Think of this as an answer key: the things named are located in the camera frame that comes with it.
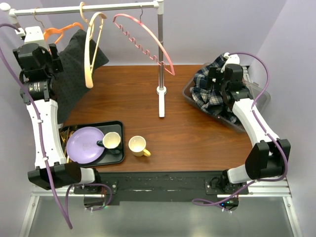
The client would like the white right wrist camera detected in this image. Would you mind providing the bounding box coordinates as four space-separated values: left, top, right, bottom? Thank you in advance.
221 52 240 73

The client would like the navy beige plaid skirt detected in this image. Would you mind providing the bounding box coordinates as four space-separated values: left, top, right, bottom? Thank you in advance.
190 54 240 124

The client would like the gold cutlery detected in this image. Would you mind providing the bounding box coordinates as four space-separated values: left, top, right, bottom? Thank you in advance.
59 127 74 163

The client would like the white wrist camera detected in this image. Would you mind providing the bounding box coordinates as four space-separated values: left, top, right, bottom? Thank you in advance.
15 26 48 50
221 52 240 73

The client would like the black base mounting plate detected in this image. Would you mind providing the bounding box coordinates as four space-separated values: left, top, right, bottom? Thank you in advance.
74 170 250 207

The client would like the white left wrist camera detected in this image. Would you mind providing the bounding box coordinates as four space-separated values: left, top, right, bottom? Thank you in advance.
15 26 48 50

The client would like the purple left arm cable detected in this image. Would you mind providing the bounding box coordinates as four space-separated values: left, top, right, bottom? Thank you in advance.
0 23 74 230

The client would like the black dotted skirt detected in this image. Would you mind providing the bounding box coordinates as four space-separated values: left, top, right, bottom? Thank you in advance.
50 29 110 124

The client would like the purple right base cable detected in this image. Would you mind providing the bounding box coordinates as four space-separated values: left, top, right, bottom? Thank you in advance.
192 180 257 207

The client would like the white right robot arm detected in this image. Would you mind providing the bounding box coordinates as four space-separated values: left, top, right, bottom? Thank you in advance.
207 64 291 194

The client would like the black serving tray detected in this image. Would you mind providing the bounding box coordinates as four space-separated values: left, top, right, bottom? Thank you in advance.
61 120 125 167

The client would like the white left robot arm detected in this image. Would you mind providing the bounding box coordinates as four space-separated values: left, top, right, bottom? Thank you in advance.
13 43 102 194

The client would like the purple plate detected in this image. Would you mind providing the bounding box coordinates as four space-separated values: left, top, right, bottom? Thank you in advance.
66 126 105 164

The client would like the yellow mug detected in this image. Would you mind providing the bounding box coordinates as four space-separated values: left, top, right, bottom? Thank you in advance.
128 135 151 157

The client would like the pink plastic hanger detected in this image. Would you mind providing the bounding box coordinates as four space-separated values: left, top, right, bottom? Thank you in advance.
112 6 176 76

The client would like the dark green mug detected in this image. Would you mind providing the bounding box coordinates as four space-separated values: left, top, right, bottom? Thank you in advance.
96 132 123 154

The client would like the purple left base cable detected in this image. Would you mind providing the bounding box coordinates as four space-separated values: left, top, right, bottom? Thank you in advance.
64 183 113 212

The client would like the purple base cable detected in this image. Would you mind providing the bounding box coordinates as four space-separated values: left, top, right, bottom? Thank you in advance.
192 180 257 207
64 183 113 212

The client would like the white clothes rack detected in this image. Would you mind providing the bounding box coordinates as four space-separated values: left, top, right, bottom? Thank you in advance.
0 0 167 118

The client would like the orange plastic hanger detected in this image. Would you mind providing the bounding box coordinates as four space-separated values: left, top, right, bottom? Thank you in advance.
43 22 83 44

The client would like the clear plastic bin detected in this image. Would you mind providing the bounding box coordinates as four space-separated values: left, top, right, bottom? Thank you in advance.
182 66 271 133

